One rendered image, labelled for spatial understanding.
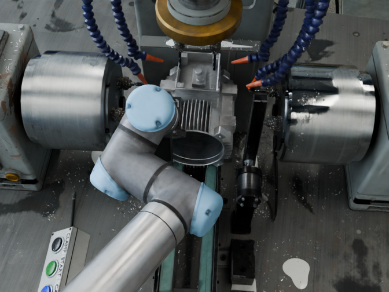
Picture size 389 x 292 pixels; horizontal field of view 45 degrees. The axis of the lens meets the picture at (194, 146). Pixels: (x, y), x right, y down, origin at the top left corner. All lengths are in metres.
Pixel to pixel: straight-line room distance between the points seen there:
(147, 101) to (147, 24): 0.59
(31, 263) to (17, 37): 0.57
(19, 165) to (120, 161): 0.59
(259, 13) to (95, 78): 0.45
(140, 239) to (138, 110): 0.20
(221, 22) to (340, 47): 0.84
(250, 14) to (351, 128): 0.39
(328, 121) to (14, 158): 0.78
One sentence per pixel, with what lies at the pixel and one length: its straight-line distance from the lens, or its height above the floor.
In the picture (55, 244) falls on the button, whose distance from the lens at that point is 1.02.
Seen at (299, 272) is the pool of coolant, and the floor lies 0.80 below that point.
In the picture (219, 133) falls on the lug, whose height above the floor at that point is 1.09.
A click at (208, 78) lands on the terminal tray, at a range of 1.16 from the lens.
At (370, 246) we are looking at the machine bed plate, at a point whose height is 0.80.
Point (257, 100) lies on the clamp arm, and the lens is 0.95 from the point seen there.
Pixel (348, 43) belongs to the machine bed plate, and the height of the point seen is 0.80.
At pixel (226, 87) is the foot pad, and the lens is 1.19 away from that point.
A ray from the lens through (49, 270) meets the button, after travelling 1.00.
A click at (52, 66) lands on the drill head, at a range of 1.16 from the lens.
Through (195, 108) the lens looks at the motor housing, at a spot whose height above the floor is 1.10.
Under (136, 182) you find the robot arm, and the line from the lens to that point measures 0.74.
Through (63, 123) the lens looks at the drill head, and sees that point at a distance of 1.14.
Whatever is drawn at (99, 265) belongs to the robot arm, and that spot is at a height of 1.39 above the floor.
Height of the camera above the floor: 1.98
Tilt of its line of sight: 57 degrees down
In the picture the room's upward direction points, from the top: straight up
